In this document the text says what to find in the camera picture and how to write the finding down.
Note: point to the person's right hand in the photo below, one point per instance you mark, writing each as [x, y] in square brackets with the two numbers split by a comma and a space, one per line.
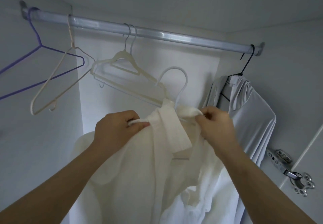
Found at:
[219, 130]

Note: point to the light grey shirt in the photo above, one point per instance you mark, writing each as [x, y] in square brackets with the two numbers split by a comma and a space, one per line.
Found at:
[252, 125]

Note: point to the person's right forearm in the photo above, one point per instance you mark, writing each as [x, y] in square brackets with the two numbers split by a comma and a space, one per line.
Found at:
[267, 196]

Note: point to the white wardrobe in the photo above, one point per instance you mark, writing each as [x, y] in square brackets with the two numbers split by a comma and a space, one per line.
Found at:
[298, 80]

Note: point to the metal closet rod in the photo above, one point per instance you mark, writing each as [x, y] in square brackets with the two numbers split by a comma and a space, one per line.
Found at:
[161, 33]

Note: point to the person's left hand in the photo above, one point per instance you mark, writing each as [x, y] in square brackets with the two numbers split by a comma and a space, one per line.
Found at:
[116, 130]

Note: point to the person's left forearm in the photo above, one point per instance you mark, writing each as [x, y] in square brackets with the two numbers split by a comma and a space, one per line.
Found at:
[45, 196]

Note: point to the cream white shirt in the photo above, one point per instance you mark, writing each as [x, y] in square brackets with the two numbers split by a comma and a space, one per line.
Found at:
[166, 181]

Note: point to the cream hanger with metal hook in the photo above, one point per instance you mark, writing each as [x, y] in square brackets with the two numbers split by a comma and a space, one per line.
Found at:
[123, 57]

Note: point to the metal door hinge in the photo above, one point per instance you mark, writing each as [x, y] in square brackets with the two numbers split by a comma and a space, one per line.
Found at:
[292, 173]

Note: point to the purple wire hanger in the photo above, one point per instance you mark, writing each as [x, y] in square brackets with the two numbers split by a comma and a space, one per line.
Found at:
[22, 62]

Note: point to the beige wire hanger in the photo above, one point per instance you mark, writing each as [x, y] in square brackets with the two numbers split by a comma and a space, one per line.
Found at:
[50, 82]

